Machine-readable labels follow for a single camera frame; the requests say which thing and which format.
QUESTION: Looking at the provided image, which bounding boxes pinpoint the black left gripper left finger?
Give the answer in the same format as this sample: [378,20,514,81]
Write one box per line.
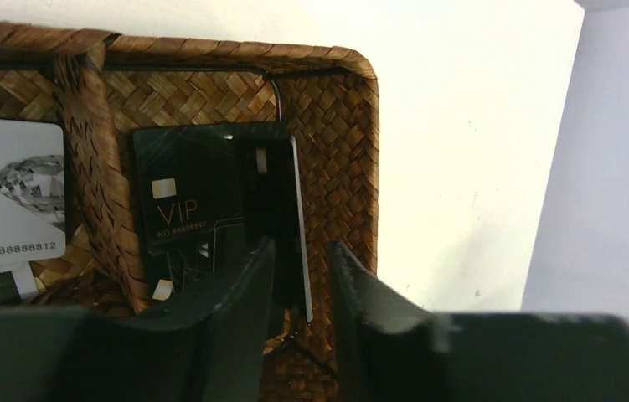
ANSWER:
[0,238,276,401]

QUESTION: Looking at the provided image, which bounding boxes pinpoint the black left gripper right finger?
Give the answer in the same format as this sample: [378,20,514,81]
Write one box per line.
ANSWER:
[329,241,629,401]

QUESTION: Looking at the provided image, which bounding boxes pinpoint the black card with stripe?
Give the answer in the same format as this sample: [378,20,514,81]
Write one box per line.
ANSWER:
[235,136,313,322]

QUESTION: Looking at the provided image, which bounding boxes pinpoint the silver cards in basket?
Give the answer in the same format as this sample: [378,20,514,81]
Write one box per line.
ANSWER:
[0,119,67,305]

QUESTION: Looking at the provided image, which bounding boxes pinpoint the black items in basket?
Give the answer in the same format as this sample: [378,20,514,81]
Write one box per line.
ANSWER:
[132,121,287,302]

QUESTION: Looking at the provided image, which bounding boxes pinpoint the brown woven divided basket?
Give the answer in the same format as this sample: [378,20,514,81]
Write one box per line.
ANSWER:
[0,22,379,401]

